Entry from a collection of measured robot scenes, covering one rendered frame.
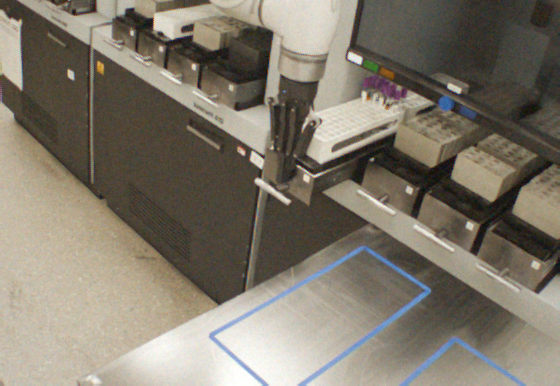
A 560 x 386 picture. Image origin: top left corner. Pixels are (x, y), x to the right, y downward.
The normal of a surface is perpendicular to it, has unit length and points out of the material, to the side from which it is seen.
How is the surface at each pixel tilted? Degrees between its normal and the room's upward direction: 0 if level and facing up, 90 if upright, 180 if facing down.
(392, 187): 90
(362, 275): 0
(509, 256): 90
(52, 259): 0
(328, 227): 90
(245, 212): 90
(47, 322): 0
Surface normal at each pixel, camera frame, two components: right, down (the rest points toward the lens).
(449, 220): -0.70, 0.29
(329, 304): 0.14, -0.84
